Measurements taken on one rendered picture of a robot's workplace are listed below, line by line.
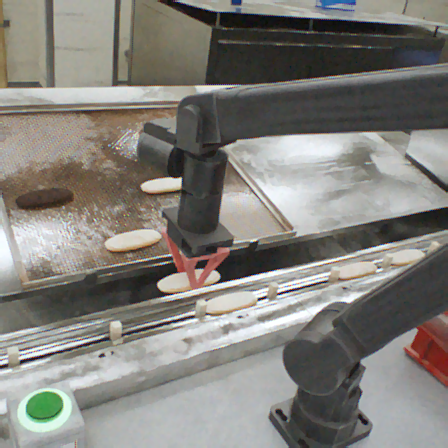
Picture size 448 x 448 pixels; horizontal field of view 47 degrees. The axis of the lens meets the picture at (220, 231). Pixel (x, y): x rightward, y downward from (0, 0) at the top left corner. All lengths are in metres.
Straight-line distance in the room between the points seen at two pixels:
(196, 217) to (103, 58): 3.66
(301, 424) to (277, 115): 0.39
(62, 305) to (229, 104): 0.45
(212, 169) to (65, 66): 3.61
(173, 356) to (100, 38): 3.67
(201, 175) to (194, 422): 0.32
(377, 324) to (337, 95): 0.25
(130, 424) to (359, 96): 0.48
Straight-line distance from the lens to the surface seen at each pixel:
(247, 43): 2.68
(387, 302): 0.58
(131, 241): 0.86
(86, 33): 4.20
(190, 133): 0.61
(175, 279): 0.75
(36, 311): 0.86
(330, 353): 0.61
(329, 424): 0.70
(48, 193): 0.95
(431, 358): 0.89
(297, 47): 2.86
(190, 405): 0.73
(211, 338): 0.76
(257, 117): 0.58
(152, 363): 0.72
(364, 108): 0.52
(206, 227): 0.68
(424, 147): 1.43
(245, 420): 0.73
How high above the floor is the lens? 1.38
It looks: 31 degrees down
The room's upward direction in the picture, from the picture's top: 10 degrees clockwise
